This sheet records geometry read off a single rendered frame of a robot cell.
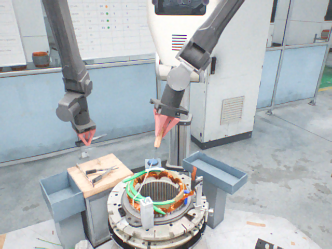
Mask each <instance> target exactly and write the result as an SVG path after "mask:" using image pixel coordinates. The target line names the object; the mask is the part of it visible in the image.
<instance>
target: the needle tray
mask: <svg viewBox="0 0 332 249"><path fill-rule="evenodd" d="M193 166H194V167H196V172H197V175H196V176H197V177H201V176H202V177H203V185H202V192H203V193H204V196H206V202H208V203H209V208H208V210H209V209H210V208H213V215H212V216H210V215H209V213H208V215H207V223H206V225H207V226H209V227H210V228H212V229H214V228H215V227H217V226H218V225H219V224H220V223H221V222H222V221H223V220H224V214H225V205H226V196H227V193H228V194H230V195H233V194H234V193H235V192H236V191H237V190H238V189H239V188H240V187H242V186H243V185H244V184H246V183H247V177H248V173H245V172H243V171H241V170H238V169H236V168H235V167H233V166H231V165H229V164H226V163H224V162H222V161H220V160H217V159H215V158H213V157H211V156H209V155H207V154H204V153H202V152H200V151H197V152H196V153H194V154H192V155H191V156H189V157H187V158H185V159H184V160H183V169H185V170H187V171H189V172H190V173H192V172H193Z"/></svg>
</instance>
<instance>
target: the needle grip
mask: <svg viewBox="0 0 332 249"><path fill-rule="evenodd" d="M163 131H164V128H163V127H162V129H161V131H160V133H159V135H158V136H157V137H156V140H155V144H154V147H156V148H159V147H160V143H161V139H162V135H163Z"/></svg>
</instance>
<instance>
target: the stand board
mask: <svg viewBox="0 0 332 249"><path fill-rule="evenodd" d="M97 159H99V160H100V161H101V166H100V165H99V164H98V162H97ZM97 159H94V160H91V161H88V162H84V163H81V164H79V166H80V168H81V169H82V170H83V172H84V173H85V171H87V170H93V169H95V168H96V169H102V168H110V167H113V166H115V165H117V166H115V167H114V168H117V167H119V168H118V169H114V170H111V171H110V172H111V173H110V177H109V176H108V174H106V175H105V176H104V177H102V179H101V180H99V181H98V182H96V183H94V188H93V187H92V186H91V184H90V183H89V182H88V181H87V180H86V179H85V177H84V176H83V175H82V173H81V172H80V171H79V169H78V168H77V166H75V167H72V168H69V169H67V170H68V171H69V172H70V174H71V175H72V177H73V178H74V180H75V181H76V183H77V184H78V186H79V187H80V188H81V190H82V191H83V196H84V198H87V197H90V196H92V195H95V194H96V193H98V192H101V191H104V190H106V189H108V188H111V187H114V186H116V185H117V184H119V183H120V182H122V180H124V179H125V178H127V177H129V176H131V177H132V176H133V173H132V172H131V171H130V170H129V169H128V168H127V167H126V166H125V165H124V164H123V163H122V162H121V161H120V160H119V159H118V158H117V157H116V156H115V155H113V154H110V155H106V156H103V157H100V158H97ZM105 172H106V171H102V172H96V173H94V174H89V175H87V177H88V178H89V179H90V180H91V181H92V180H93V179H94V178H96V177H98V176H99V175H102V174H103V173H105ZM85 174H86V173H85Z"/></svg>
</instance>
